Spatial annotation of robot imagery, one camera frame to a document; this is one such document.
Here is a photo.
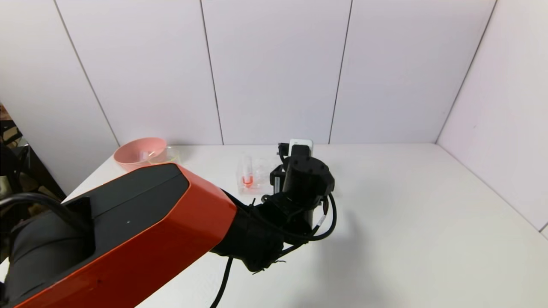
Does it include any clear acrylic test tube rack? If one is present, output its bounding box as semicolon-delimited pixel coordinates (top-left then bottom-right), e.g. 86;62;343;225
236;153;284;195

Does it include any test tube with red pigment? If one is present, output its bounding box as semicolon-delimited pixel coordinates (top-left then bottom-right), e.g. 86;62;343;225
241;154;254;188

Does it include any clear glass beaker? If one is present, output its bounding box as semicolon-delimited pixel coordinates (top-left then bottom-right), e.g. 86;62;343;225
148;145;181;166

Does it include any pink plastic bowl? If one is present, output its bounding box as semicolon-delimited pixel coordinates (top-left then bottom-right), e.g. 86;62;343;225
113;137;169;172

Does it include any dark background furniture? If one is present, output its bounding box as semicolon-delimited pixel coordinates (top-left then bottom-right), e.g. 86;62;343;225
0;102;66;206

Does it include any black cable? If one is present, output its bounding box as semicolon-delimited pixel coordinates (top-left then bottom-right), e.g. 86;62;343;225
0;192;88;234
209;192;338;308

